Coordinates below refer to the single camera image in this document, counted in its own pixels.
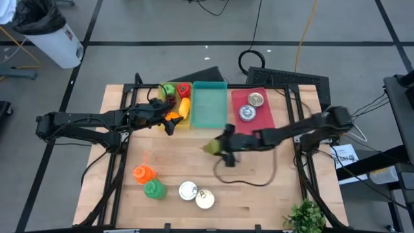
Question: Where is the orange bottle with strap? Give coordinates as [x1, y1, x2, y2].
[132, 151, 158, 186]

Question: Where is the green plant in white pot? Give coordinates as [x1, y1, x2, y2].
[283, 197, 327, 233]

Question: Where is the red translucent plastic bin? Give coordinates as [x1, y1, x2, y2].
[230, 87, 276, 135]

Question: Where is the green bell pepper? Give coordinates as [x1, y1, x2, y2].
[162, 83, 177, 97]

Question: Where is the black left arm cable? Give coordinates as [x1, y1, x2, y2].
[80, 148, 111, 188]

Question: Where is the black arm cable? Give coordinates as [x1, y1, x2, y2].
[80, 148, 111, 188]
[212, 147, 278, 188]

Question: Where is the green pear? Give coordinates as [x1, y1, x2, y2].
[202, 139, 223, 155]

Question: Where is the black trash bag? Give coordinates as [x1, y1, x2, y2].
[11, 0, 67, 36]

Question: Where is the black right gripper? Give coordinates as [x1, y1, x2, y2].
[223, 124, 263, 168]

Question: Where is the blue label tin can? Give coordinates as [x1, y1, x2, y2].
[195, 188, 215, 210]

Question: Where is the orange fruit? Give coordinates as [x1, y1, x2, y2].
[164, 111, 182, 122]

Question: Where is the black aluminium table frame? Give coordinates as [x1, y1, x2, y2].
[77, 72, 349, 229]

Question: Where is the long yellow cable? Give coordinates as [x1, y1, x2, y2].
[293, 0, 320, 74]

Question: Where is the black coiled cable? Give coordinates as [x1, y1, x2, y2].
[237, 0, 266, 76]

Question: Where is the grey floor stand foot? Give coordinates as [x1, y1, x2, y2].
[0, 66, 38, 81]

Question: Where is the teal translucent plastic bin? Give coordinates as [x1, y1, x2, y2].
[190, 80, 228, 129]

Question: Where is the printed paper sheet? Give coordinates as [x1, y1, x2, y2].
[330, 144, 360, 170]

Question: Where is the silver tin can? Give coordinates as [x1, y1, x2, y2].
[248, 92, 265, 108]
[239, 104, 257, 123]

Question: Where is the green bottle with strap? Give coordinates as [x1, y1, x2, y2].
[143, 179, 168, 201]

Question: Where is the thin yellow cable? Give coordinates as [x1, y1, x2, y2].
[0, 27, 43, 71]

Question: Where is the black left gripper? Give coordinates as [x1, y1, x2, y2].
[129, 98, 184, 136]

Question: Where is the white trash can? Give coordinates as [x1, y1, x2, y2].
[24, 22, 85, 70]

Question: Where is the red bell pepper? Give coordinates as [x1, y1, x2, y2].
[177, 82, 191, 99]

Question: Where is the purple grape bunch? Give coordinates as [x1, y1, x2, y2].
[164, 94, 178, 110]

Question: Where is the white cloth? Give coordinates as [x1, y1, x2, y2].
[0, 0, 17, 25]

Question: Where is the yellow mango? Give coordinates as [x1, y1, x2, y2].
[178, 97, 191, 120]

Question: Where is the black perforated metal case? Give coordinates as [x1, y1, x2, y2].
[246, 66, 331, 111]

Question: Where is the yellow translucent plastic bin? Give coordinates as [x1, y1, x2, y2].
[157, 82, 193, 130]

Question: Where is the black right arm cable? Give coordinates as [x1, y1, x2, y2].
[212, 147, 278, 188]

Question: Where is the dark grey desk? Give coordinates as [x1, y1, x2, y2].
[383, 69, 414, 156]

